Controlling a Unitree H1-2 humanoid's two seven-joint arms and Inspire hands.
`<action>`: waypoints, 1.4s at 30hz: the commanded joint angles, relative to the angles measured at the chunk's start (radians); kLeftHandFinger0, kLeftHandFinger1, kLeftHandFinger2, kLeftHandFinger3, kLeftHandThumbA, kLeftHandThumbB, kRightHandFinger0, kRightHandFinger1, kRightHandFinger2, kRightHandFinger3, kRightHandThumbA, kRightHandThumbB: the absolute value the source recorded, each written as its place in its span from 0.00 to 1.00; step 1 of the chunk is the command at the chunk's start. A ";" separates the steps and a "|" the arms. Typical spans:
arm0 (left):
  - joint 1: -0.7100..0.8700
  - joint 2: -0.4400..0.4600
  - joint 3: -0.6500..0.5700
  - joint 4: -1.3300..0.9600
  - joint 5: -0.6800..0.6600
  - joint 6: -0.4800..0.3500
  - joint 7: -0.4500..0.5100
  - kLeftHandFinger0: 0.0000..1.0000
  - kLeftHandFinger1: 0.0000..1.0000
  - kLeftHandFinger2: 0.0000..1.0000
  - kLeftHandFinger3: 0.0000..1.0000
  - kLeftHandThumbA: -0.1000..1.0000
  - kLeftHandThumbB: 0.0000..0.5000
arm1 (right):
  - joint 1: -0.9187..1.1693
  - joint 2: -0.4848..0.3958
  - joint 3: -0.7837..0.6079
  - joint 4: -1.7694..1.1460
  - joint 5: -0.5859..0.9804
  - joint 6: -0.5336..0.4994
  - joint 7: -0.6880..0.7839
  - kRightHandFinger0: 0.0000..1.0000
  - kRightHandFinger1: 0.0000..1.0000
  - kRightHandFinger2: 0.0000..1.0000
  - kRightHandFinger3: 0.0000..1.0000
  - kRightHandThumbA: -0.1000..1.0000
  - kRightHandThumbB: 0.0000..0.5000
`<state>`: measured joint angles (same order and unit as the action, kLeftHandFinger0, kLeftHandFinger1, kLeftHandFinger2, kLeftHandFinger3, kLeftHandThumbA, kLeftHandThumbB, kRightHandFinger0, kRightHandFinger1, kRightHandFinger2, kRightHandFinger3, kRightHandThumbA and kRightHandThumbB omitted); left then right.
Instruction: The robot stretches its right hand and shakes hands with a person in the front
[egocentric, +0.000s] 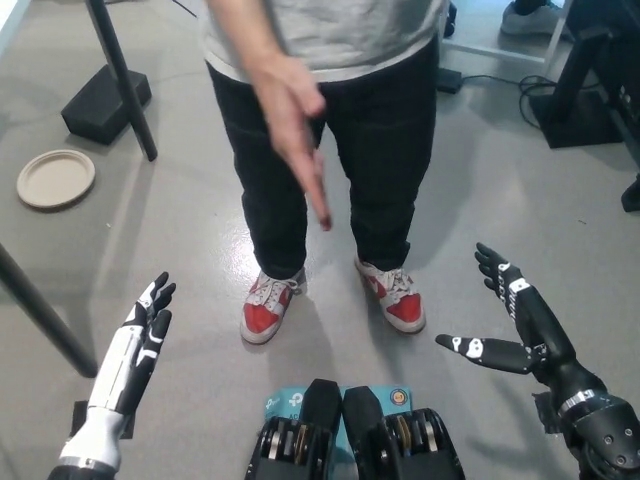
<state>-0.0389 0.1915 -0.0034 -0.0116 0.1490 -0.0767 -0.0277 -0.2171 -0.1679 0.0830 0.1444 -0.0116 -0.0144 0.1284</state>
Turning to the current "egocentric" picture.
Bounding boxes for person's right hand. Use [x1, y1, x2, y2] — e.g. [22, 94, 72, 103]
[251, 53, 334, 233]

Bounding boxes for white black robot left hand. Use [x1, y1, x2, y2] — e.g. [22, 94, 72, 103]
[58, 271, 178, 470]

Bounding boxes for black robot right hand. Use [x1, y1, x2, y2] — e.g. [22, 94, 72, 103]
[434, 242, 611, 417]

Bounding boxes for person grey shirt black trousers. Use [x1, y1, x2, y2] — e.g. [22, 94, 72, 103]
[202, 0, 448, 274]

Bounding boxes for robot left torso block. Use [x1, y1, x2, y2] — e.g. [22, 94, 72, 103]
[244, 378, 346, 480]

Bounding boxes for thick black metal pole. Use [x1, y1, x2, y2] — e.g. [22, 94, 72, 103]
[0, 242, 99, 379]

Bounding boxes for red white left sneaker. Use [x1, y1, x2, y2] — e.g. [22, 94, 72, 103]
[353, 255, 427, 334]

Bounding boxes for red white sneaker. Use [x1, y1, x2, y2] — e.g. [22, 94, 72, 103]
[353, 255, 427, 334]
[239, 267, 307, 345]

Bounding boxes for red white right sneaker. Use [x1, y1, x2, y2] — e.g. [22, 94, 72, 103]
[239, 267, 307, 345]

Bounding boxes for black power adapter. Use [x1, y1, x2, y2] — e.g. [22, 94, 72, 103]
[437, 69, 464, 94]

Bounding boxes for teal cardboard box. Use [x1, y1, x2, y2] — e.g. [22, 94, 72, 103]
[263, 384, 416, 454]

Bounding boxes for black shoe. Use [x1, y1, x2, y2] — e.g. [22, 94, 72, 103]
[621, 172, 640, 214]

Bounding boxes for thin black metal pole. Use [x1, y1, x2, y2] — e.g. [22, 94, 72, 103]
[83, 0, 159, 162]

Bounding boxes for black foam block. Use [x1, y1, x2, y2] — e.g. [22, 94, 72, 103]
[60, 64, 153, 146]

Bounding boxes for beige paper plate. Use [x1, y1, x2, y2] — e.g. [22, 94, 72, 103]
[16, 148, 97, 210]

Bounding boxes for black stand with base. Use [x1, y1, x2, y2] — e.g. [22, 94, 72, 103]
[542, 22, 626, 150]

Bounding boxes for grey sneaker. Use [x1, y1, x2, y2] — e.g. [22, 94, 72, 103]
[499, 0, 576, 41]

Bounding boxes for white table frame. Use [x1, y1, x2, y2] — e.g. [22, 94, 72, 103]
[439, 0, 581, 69]

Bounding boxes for black looped floor cable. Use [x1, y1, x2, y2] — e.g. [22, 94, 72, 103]
[459, 73, 556, 124]

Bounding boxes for black metal machine frame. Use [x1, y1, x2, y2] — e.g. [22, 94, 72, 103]
[607, 0, 640, 174]

